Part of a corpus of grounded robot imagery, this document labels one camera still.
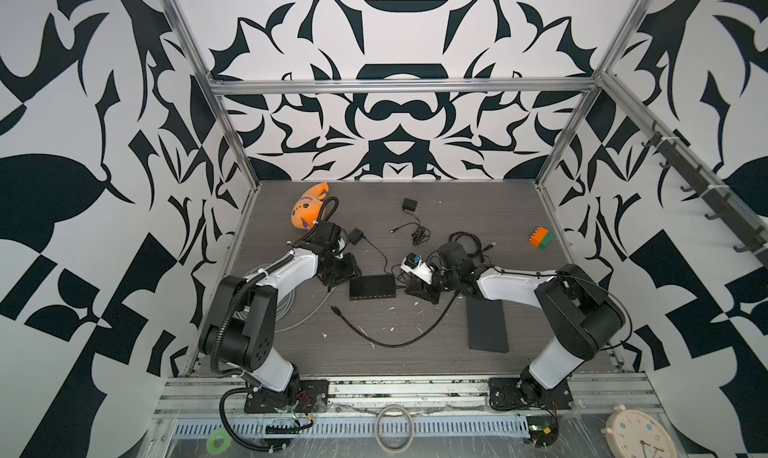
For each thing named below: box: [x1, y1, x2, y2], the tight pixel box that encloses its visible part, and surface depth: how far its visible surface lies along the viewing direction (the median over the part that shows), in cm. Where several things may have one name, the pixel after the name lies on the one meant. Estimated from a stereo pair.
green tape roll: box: [206, 428, 232, 455], surface depth 69 cm
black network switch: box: [349, 274, 397, 301], surface depth 93 cm
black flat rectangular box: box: [467, 296, 509, 353], surface depth 86 cm
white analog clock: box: [600, 404, 678, 458], surface depth 69 cm
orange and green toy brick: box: [528, 226, 555, 251], surface depth 104 cm
